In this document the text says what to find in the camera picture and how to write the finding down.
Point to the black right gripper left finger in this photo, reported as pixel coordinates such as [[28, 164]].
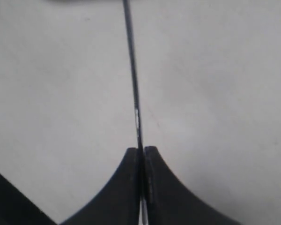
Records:
[[118, 202]]

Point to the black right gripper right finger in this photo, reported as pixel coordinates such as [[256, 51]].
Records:
[[169, 202]]

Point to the thin metal skewer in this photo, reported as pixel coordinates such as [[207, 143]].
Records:
[[136, 100]]

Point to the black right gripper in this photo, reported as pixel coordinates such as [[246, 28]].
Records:
[[17, 209]]

